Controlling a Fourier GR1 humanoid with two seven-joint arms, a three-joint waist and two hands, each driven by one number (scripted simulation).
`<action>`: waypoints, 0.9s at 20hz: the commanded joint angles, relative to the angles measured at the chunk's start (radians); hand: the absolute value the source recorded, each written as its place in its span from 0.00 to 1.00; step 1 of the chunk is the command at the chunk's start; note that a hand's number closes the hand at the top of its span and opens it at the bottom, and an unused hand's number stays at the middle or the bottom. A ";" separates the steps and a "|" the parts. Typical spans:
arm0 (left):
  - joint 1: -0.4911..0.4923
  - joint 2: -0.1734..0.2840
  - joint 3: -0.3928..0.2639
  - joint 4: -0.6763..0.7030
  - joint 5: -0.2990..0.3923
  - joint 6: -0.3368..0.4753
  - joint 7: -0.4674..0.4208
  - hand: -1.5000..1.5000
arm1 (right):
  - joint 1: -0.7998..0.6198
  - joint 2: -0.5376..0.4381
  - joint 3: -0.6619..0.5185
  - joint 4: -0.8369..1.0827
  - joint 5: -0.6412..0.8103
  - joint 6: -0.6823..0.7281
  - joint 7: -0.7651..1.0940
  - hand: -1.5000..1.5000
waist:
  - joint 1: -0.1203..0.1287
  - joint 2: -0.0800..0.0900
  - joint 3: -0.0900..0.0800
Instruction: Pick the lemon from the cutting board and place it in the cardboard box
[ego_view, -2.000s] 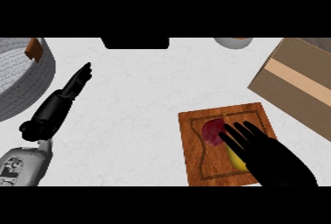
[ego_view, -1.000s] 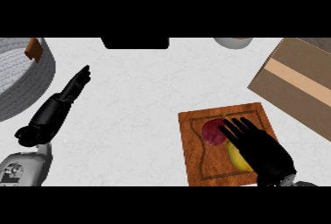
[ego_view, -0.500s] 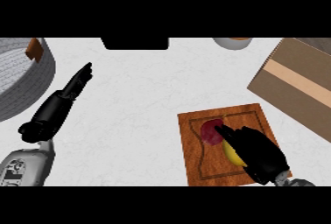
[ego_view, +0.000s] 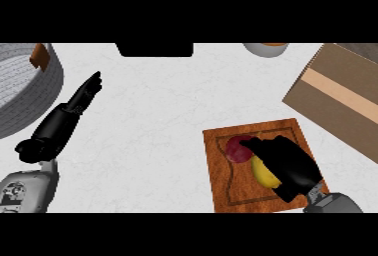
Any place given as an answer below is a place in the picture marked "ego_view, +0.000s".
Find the black appliance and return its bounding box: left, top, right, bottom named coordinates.
left=115, top=43, right=194, bottom=58

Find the brown wooden cutting board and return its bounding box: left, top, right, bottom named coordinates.
left=200, top=117, right=332, bottom=214

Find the red apple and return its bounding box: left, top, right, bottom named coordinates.
left=224, top=135, right=255, bottom=164

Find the brown cardboard box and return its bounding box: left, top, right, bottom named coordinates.
left=280, top=43, right=378, bottom=165

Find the grey round basket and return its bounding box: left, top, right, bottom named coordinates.
left=0, top=43, right=66, bottom=140

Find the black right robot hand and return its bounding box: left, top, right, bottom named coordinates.
left=237, top=134, right=324, bottom=204

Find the grey round cup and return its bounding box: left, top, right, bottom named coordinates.
left=242, top=43, right=290, bottom=59

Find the yellow lemon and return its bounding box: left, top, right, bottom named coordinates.
left=249, top=155, right=283, bottom=190

